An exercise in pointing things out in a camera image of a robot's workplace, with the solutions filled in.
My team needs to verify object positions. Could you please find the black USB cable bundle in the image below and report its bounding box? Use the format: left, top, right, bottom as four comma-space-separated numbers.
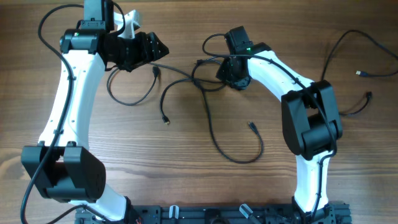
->
106, 62, 224, 106

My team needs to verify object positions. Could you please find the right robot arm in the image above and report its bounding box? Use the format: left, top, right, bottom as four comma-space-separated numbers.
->
216, 26, 343, 223

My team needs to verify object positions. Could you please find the camera black cable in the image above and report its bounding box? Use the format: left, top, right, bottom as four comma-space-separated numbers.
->
19, 3, 125, 224
201, 33, 338, 223

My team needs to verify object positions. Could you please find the right camera black cable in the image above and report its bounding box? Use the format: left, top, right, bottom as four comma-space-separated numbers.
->
201, 33, 338, 223

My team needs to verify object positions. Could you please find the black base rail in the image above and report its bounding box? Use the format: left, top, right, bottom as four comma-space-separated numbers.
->
74, 203, 353, 224

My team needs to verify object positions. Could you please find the left camera black cable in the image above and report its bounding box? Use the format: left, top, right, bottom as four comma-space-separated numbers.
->
19, 3, 125, 224

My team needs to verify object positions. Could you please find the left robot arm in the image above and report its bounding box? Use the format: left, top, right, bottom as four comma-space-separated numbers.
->
21, 1, 169, 223

